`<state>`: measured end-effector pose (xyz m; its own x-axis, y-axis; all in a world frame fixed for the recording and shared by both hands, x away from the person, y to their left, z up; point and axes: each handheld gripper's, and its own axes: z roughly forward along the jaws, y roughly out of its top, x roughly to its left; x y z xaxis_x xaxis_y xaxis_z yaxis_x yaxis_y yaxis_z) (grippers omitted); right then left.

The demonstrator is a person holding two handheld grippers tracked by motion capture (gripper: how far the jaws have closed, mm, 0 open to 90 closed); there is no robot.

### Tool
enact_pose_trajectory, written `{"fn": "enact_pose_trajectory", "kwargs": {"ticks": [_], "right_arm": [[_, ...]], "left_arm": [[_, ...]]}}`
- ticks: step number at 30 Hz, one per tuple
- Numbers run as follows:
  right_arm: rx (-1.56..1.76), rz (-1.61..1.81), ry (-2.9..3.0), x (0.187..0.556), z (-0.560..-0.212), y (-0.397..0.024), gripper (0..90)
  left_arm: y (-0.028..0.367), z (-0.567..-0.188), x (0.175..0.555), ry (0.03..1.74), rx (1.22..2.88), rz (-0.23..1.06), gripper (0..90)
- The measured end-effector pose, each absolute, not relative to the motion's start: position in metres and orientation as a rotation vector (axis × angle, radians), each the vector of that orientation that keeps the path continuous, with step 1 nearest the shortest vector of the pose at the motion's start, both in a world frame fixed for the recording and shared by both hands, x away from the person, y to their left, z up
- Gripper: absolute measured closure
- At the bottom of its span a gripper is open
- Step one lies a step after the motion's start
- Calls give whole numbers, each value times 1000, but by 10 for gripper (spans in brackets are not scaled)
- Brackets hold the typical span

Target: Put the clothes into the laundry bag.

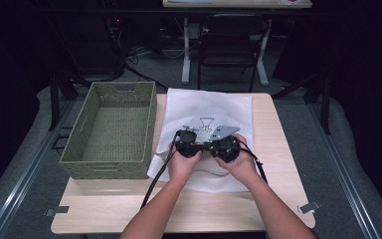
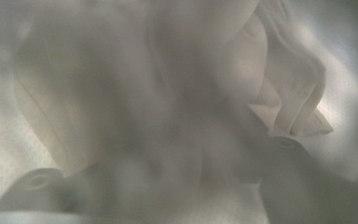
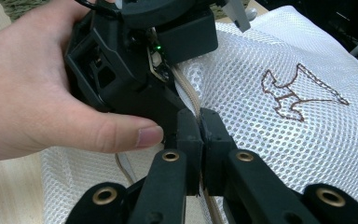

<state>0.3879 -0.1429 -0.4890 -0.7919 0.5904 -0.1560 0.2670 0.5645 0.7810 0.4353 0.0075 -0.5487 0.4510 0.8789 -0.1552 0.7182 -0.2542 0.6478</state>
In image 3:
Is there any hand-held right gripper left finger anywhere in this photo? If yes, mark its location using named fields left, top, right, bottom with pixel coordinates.
left=127, top=107, right=205, bottom=224

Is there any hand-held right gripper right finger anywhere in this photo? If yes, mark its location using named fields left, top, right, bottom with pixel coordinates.
left=200, top=106, right=321, bottom=224

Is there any white mesh laundry bag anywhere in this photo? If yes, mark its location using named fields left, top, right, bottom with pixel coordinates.
left=40, top=5, right=358, bottom=224

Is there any left hand-held gripper black cable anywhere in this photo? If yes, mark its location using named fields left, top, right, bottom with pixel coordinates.
left=74, top=0, right=119, bottom=18

